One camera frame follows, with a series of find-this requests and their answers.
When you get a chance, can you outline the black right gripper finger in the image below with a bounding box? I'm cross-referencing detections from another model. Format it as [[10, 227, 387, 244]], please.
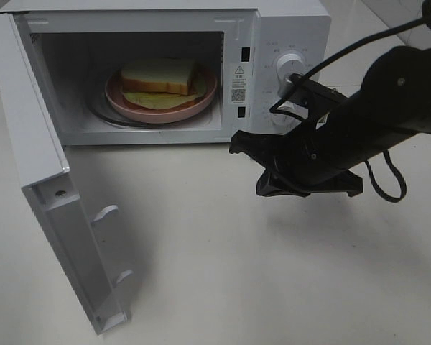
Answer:
[[256, 170, 309, 198], [228, 130, 284, 165]]

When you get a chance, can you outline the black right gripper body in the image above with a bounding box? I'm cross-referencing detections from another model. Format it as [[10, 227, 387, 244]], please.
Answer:
[[265, 123, 363, 197]]

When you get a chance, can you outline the white timer knob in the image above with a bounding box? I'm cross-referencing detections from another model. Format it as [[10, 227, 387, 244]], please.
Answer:
[[270, 101, 300, 130]]

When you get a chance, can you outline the pink round plate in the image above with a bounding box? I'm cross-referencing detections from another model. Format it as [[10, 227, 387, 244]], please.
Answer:
[[105, 67, 218, 124]]

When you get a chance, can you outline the white bread sandwich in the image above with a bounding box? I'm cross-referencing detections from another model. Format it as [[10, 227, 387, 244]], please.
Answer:
[[120, 58, 207, 110]]

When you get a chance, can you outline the white microwave door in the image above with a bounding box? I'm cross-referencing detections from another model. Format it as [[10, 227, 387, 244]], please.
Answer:
[[0, 14, 128, 334]]

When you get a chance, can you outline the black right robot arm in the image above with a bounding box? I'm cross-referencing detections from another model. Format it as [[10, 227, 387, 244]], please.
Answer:
[[242, 46, 431, 197]]

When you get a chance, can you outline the upper white power knob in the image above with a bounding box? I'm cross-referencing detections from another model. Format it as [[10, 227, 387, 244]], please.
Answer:
[[275, 51, 306, 98]]

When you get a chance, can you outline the white microwave oven body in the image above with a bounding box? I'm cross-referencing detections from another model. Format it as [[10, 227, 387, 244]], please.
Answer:
[[0, 1, 331, 145]]

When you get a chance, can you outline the glass microwave turntable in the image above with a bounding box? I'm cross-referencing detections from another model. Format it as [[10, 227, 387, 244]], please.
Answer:
[[85, 96, 147, 128]]

